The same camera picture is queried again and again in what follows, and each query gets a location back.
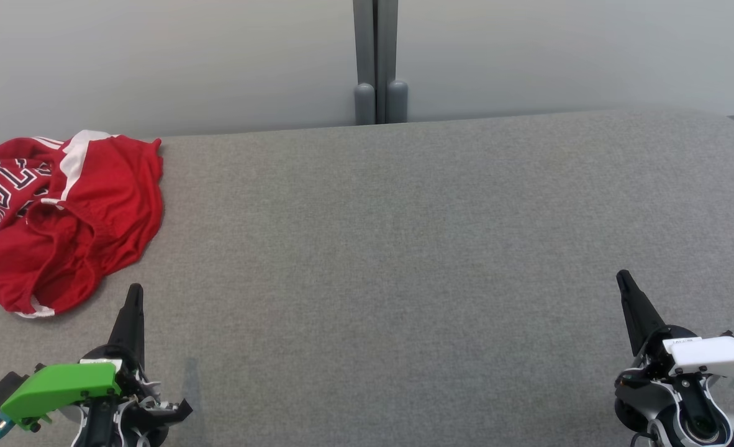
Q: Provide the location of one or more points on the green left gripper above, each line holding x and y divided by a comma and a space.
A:
56, 388

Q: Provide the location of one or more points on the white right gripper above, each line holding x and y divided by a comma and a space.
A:
708, 357

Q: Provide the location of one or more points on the red shirt white sleeves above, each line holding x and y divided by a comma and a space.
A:
38, 273

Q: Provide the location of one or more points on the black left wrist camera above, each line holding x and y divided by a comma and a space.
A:
8, 388

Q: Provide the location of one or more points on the grey partition post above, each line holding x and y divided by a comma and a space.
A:
364, 56
389, 56

